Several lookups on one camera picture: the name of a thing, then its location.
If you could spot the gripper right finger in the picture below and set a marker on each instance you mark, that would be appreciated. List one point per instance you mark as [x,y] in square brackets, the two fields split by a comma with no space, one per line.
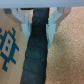
[50,30]

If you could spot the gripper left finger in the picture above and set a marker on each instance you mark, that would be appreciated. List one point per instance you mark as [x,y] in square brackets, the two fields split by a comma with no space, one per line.
[26,24]

